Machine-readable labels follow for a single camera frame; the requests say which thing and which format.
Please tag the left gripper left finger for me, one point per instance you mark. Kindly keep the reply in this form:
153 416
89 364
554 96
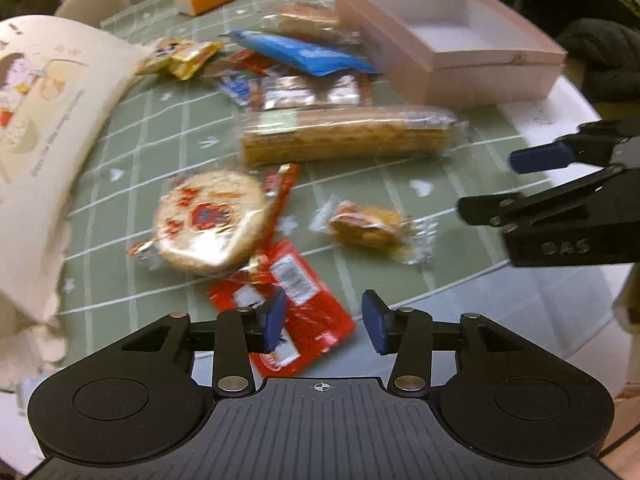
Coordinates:
242 331

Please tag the red snack packet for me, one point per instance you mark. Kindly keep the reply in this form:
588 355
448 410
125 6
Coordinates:
315 321

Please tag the round bread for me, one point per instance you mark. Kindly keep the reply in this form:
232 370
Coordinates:
309 22

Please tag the beige chair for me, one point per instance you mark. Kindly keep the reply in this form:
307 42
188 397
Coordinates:
91 12

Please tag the small orange candy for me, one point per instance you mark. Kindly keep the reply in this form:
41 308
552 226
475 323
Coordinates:
404 238

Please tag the long cracker pack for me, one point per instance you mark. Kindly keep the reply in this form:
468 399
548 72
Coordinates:
301 135

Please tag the pink cardboard box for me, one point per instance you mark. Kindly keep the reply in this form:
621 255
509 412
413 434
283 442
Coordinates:
455 53

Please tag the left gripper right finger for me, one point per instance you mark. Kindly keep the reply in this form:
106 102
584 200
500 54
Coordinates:
405 333

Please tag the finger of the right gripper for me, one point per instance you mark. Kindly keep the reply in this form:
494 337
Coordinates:
501 209
601 144

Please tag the round rice cracker pack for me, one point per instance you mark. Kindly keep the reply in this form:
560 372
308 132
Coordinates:
207 224

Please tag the cream cartoon food cover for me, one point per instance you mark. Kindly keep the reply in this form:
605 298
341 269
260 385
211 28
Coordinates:
60 80

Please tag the blue snack bag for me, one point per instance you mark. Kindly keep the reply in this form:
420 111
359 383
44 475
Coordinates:
311 59

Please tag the yellow snack packet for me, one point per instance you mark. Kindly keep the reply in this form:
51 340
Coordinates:
180 57

